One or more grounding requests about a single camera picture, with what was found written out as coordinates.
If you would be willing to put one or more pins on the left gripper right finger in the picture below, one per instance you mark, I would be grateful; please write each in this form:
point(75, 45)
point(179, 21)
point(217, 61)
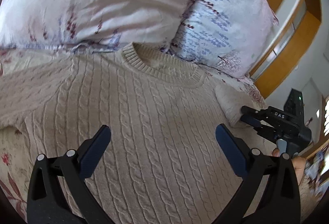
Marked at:
point(280, 202)

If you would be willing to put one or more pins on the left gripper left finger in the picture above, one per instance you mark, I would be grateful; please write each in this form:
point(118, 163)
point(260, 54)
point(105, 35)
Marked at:
point(46, 201)

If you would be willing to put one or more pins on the right hand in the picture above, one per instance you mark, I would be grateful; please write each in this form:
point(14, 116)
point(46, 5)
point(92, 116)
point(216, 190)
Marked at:
point(299, 164)

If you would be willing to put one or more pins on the white blue floral pillow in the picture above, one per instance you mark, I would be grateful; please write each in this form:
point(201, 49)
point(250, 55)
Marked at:
point(228, 35)

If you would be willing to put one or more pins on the wooden framed wardrobe door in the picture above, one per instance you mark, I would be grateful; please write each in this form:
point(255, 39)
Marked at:
point(299, 22)

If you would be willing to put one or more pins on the pink floral pillow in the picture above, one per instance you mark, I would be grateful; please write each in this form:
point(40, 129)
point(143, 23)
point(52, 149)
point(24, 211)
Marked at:
point(105, 25)

